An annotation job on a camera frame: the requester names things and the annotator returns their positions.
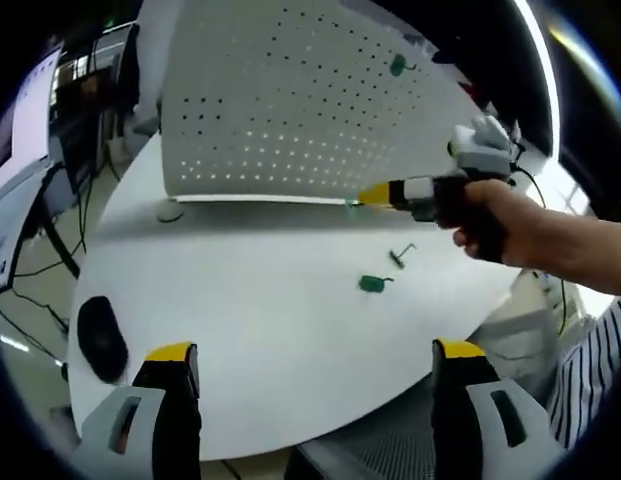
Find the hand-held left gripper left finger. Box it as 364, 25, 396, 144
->
81, 341, 202, 480

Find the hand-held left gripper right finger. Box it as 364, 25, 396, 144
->
429, 337, 559, 480

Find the green hook assembly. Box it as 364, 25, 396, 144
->
389, 53, 417, 78
388, 242, 418, 270
357, 273, 394, 293

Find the white perforated mounting plate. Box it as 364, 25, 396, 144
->
156, 0, 496, 224

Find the person's right hand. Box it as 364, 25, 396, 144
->
452, 177, 521, 266

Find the ceiling light strip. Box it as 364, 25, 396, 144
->
514, 0, 562, 159

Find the black computer mouse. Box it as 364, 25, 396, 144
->
76, 295, 130, 385

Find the person's striped shirt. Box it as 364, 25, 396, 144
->
544, 288, 621, 451

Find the dark equipment rack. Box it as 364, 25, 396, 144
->
52, 24, 141, 189

